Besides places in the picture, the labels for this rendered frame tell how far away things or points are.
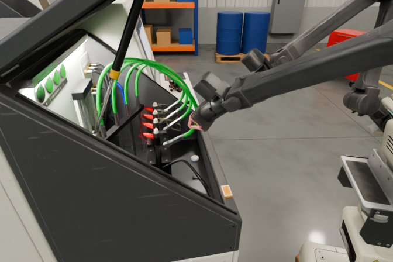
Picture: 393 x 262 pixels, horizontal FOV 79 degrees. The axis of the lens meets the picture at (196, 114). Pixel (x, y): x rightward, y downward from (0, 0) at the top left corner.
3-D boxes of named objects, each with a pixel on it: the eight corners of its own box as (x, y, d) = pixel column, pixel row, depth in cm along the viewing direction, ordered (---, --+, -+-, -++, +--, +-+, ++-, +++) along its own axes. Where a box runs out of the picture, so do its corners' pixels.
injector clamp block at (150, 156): (172, 188, 106) (171, 161, 98) (150, 190, 104) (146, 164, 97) (168, 143, 135) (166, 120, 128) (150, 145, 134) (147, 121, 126)
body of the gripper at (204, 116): (189, 117, 73) (202, 108, 67) (204, 99, 79) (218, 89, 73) (203, 133, 74) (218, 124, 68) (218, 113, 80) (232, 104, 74)
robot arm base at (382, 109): (409, 119, 83) (392, 104, 94) (393, 105, 82) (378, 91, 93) (384, 134, 88) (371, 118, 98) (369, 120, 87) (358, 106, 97)
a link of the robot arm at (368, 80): (426, -21, 74) (400, -12, 84) (382, -27, 74) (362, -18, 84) (376, 117, 86) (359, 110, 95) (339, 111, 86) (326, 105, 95)
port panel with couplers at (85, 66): (102, 125, 110) (87, 59, 95) (95, 126, 110) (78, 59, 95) (106, 111, 121) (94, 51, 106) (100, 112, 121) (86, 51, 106)
